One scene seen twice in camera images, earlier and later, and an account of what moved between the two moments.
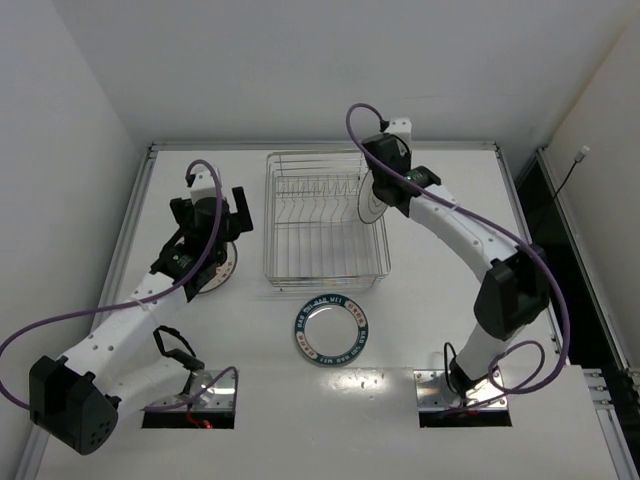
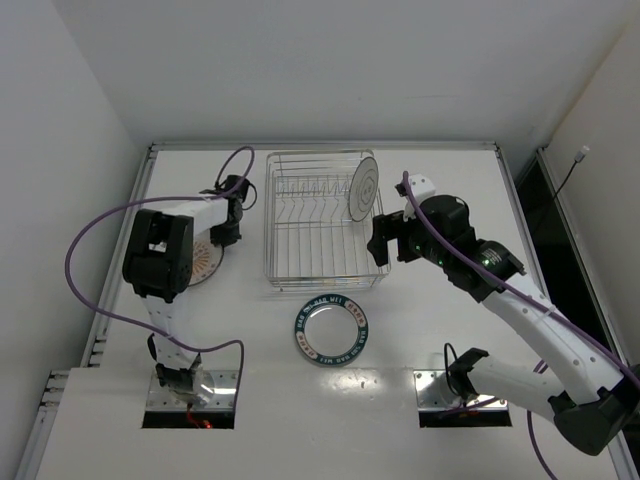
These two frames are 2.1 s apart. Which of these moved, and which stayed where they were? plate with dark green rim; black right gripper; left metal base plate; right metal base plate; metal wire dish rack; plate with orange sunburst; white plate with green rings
Moved: black right gripper; white plate with green rings; plate with orange sunburst
Stayed: right metal base plate; plate with dark green rim; left metal base plate; metal wire dish rack
